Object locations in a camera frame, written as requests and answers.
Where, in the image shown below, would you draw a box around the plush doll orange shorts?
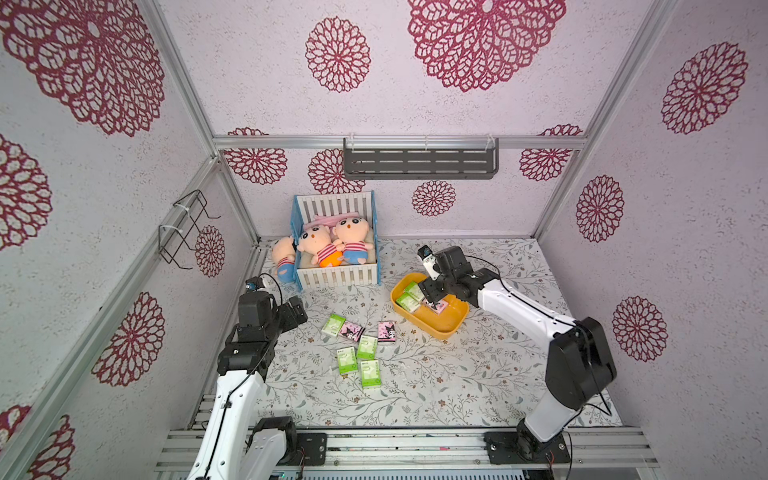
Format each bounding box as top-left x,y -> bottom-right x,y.
297,225 -> 343,268

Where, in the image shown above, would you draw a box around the green tissue pack bottom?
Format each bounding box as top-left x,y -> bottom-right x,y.
359,360 -> 382,389

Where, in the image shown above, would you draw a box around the pink pillow in crib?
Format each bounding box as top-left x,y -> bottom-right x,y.
303,212 -> 361,231

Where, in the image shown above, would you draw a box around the grey wall shelf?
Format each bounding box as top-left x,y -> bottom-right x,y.
342,138 -> 499,181

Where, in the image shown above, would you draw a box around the blue white toy crib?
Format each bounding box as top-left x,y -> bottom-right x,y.
291,191 -> 381,290

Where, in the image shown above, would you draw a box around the pink kuromi tissue pack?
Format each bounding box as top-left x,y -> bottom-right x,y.
377,321 -> 397,343
339,321 -> 365,342
426,299 -> 449,315

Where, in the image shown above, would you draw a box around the yellow plastic storage box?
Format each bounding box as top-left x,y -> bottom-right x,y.
390,272 -> 470,340

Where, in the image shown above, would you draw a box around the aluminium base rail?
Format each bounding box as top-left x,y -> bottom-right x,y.
154,427 -> 660,472

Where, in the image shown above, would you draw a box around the black wire wall rack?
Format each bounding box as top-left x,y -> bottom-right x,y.
157,189 -> 221,270

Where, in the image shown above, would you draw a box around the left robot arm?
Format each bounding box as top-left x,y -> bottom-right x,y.
187,290 -> 328,479

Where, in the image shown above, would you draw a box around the plush doll blue shorts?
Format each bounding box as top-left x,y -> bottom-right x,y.
332,217 -> 374,265

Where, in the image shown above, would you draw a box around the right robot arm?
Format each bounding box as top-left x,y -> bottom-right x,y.
418,245 -> 617,463

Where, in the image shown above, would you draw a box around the plush doll outside crib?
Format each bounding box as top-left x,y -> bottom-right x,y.
271,236 -> 296,283

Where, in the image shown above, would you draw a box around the pink kuromi tissue pack bottom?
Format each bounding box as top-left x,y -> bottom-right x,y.
426,299 -> 449,315

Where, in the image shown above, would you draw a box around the green tissue pack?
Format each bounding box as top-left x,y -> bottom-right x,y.
359,360 -> 382,389
404,282 -> 425,302
395,293 -> 421,313
357,335 -> 378,361
336,347 -> 358,375
321,314 -> 346,337

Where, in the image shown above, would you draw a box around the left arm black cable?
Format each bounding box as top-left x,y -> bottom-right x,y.
200,272 -> 286,480

